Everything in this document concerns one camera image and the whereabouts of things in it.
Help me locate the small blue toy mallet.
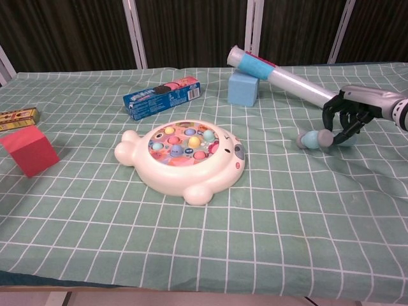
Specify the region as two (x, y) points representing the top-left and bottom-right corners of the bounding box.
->
(296, 129), (356, 150)

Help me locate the blue cookie box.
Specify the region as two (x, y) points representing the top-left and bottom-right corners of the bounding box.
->
(122, 75), (201, 121)

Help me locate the red cube block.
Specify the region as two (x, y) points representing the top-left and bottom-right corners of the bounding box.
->
(0, 124), (61, 179)

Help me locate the light blue foam cube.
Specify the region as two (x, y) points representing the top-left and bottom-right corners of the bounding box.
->
(227, 70), (259, 108)

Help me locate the green checked tablecloth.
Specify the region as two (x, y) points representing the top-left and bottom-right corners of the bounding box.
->
(0, 61), (408, 302)

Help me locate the yellow and red small box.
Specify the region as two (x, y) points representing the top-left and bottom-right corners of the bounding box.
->
(0, 107), (41, 132)

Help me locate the white whack-a-mole toy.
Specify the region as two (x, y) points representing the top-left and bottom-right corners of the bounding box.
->
(113, 119), (247, 206)

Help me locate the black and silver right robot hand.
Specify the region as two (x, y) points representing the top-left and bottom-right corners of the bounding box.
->
(322, 85), (399, 148)

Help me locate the white frame post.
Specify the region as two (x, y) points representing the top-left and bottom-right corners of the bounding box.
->
(244, 0), (264, 55)
(0, 44), (17, 87)
(327, 0), (356, 64)
(122, 0), (148, 69)

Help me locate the clear plastic tube roll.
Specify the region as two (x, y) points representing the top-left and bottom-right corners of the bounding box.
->
(226, 45), (340, 109)

